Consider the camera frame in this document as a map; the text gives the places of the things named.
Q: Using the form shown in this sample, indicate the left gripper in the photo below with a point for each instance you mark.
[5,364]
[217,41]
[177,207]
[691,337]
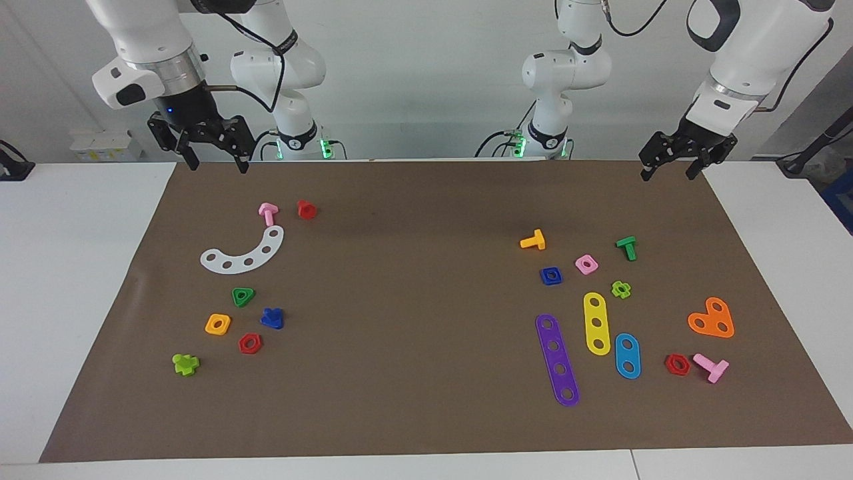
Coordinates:
[708,140]

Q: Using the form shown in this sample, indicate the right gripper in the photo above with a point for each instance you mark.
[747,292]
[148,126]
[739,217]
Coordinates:
[186,110]

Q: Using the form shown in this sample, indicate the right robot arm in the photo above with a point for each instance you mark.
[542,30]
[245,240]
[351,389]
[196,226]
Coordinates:
[153,33]

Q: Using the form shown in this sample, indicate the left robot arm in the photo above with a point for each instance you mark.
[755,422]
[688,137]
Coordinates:
[753,46]

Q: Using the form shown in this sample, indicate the pink plastic screw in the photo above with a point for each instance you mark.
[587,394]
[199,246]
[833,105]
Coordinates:
[712,367]
[268,213]

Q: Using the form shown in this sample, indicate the red plastic screw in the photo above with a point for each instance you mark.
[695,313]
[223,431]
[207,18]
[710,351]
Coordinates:
[306,209]

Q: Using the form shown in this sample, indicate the pink square nut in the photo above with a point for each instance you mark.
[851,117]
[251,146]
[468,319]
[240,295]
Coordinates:
[586,264]

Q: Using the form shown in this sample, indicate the lime green flower nut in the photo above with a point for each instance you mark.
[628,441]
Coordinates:
[621,289]

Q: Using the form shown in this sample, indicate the green triangle nut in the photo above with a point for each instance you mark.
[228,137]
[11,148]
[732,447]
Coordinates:
[243,296]

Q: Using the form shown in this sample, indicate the yellow plastic screw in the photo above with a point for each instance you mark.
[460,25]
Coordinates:
[534,240]

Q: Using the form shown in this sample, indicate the blue square nut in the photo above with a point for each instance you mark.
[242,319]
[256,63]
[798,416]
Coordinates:
[550,276]

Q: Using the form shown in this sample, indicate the orange square nut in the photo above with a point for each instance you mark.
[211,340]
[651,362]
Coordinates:
[218,324]

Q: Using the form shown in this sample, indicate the blue plastic screw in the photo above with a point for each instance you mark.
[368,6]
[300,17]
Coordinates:
[272,318]

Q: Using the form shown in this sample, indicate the red hexagon nut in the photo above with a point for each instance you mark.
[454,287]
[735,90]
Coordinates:
[250,344]
[672,365]

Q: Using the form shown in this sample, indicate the lime green plastic screw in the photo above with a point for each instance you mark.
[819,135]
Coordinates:
[186,364]

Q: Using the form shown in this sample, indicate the white box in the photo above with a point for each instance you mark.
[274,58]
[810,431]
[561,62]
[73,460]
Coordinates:
[103,145]

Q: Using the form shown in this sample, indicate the black stand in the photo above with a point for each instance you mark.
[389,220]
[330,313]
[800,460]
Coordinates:
[13,166]
[810,150]

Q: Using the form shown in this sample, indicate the white curved perforated strip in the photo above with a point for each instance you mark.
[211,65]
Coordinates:
[244,256]

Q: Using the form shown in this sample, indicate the blue crate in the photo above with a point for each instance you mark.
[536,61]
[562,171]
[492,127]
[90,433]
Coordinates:
[841,200]

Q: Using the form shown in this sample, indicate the orange heart-shaped plate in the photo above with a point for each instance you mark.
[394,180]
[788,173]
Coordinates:
[713,326]

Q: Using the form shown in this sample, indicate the yellow three-hole strip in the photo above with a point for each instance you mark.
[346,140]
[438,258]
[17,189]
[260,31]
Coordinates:
[590,324]

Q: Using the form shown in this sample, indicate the blue two-hole strip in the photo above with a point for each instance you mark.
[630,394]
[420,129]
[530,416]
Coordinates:
[621,356]

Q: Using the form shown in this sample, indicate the purple four-hole strip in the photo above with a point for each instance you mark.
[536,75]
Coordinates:
[552,360]

